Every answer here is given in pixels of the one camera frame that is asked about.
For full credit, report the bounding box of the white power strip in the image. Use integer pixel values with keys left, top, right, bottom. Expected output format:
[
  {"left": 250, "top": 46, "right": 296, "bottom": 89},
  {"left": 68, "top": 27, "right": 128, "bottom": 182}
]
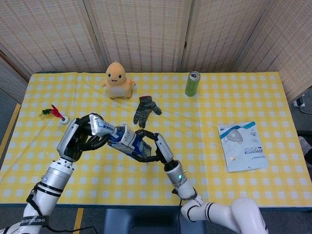
[{"left": 293, "top": 94, "right": 307, "bottom": 108}]

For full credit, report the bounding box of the orange plush dinosaur toy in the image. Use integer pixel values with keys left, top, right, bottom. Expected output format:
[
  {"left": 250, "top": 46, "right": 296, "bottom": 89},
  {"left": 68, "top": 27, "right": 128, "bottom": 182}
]
[{"left": 101, "top": 62, "right": 136, "bottom": 99}]

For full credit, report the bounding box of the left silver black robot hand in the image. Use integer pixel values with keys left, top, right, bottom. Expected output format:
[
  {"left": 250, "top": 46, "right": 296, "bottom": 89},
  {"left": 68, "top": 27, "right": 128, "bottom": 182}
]
[{"left": 56, "top": 113, "right": 110, "bottom": 163}]

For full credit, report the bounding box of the white blue toothpaste box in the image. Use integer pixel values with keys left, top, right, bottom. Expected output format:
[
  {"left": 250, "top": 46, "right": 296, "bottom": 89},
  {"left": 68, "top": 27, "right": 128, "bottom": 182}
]
[{"left": 107, "top": 123, "right": 151, "bottom": 159}]

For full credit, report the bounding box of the yellow checkered tablecloth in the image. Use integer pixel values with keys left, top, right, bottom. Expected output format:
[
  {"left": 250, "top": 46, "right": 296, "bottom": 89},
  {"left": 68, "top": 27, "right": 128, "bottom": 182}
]
[{"left": 0, "top": 72, "right": 308, "bottom": 208}]

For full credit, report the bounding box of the white blue mask package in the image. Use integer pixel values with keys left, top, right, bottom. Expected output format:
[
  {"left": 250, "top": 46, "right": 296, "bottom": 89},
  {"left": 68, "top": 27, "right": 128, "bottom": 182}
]
[{"left": 217, "top": 121, "right": 269, "bottom": 173}]

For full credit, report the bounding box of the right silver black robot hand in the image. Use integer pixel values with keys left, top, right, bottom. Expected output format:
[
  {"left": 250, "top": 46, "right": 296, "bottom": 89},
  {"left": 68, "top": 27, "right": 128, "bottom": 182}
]
[{"left": 133, "top": 129, "right": 174, "bottom": 170}]

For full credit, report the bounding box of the red feather shuttlecock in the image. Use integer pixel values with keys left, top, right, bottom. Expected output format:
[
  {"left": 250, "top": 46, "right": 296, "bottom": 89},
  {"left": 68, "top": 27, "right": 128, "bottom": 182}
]
[{"left": 41, "top": 104, "right": 71, "bottom": 125}]

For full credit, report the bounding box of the grey knit glove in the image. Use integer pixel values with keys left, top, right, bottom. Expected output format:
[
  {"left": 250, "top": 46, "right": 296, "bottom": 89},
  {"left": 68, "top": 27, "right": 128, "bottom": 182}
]
[{"left": 133, "top": 96, "right": 162, "bottom": 129}]

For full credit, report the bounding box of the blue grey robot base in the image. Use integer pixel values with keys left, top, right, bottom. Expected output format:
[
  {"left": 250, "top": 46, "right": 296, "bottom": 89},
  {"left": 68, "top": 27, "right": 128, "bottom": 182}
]
[{"left": 103, "top": 209, "right": 206, "bottom": 234}]

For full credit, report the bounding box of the green drink can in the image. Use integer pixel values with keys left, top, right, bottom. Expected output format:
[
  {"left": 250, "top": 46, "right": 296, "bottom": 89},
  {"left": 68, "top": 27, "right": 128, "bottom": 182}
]
[{"left": 184, "top": 71, "right": 201, "bottom": 97}]

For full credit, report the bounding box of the woven folding screen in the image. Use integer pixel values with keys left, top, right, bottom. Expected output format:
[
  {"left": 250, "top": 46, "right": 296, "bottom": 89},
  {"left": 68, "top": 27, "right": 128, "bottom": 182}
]
[{"left": 0, "top": 0, "right": 312, "bottom": 103}]

